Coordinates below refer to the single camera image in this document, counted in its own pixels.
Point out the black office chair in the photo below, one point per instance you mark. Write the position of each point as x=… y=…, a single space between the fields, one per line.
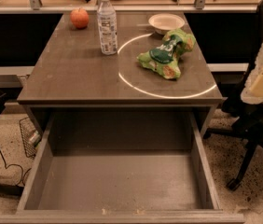
x=249 y=123

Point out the red apple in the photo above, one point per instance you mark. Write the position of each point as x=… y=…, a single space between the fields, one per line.
x=79 y=18

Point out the white bowl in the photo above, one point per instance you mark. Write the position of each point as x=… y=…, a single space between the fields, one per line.
x=165 y=22

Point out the green chip bag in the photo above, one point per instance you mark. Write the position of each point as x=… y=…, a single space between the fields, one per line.
x=164 y=59

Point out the clear plastic water bottle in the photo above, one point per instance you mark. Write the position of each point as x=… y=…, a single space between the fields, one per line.
x=107 y=25

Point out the grey cabinet with drawer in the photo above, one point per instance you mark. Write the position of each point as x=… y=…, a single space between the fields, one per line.
x=72 y=71

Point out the open grey top drawer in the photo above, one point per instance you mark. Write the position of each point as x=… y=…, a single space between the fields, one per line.
x=133 y=167

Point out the black wire basket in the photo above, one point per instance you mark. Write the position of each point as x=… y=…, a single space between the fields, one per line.
x=30 y=137

